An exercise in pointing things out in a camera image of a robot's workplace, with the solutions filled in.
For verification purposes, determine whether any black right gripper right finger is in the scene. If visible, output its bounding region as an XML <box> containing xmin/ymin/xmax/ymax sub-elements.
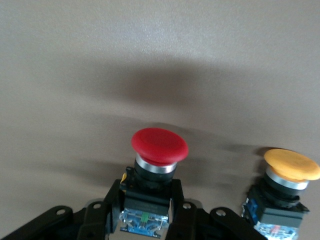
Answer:
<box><xmin>166</xmin><ymin>178</ymin><xmax>266</xmax><ymax>240</ymax></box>

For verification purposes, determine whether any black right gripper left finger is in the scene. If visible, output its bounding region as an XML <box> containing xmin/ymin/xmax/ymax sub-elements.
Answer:
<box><xmin>0</xmin><ymin>179</ymin><xmax>126</xmax><ymax>240</ymax></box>

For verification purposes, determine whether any red mushroom push button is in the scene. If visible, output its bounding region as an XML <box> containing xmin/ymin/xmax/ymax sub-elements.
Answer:
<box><xmin>119</xmin><ymin>127</ymin><xmax>190</xmax><ymax>237</ymax></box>

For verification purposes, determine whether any yellow mushroom push button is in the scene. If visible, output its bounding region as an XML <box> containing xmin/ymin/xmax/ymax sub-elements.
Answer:
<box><xmin>240</xmin><ymin>147</ymin><xmax>320</xmax><ymax>240</ymax></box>

